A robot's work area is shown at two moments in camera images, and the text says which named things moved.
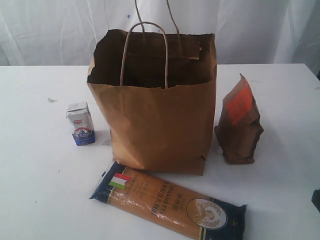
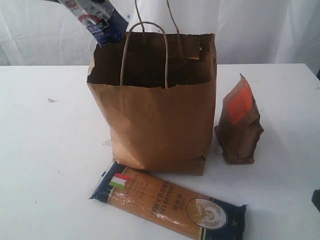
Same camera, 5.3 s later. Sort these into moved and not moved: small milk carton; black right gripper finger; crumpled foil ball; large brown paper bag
Moved: small milk carton
Not moved: crumpled foil ball; large brown paper bag; black right gripper finger
